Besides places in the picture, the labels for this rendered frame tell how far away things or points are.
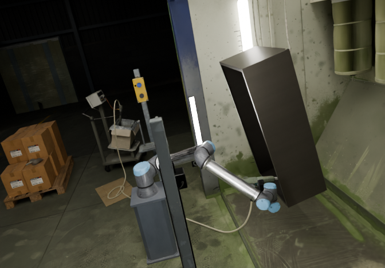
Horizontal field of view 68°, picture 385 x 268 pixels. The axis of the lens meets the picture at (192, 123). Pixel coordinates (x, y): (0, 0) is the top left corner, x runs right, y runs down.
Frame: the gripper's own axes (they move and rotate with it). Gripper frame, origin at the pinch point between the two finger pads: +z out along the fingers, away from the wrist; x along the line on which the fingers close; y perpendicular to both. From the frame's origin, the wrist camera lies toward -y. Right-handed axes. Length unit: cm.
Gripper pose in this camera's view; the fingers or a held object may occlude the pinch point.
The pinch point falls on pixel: (253, 182)
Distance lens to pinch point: 254.8
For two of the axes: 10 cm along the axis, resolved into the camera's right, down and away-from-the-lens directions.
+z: -2.5, -2.7, 9.3
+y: -0.3, 9.6, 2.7
